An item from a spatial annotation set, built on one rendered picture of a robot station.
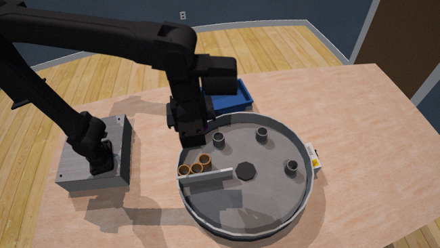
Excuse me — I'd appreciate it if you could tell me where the bronze bushing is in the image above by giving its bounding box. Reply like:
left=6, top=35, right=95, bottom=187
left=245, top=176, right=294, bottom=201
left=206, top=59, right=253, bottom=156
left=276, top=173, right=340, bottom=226
left=178, top=165, right=192, bottom=176
left=190, top=163, right=204, bottom=174
left=198, top=154, right=211, bottom=170

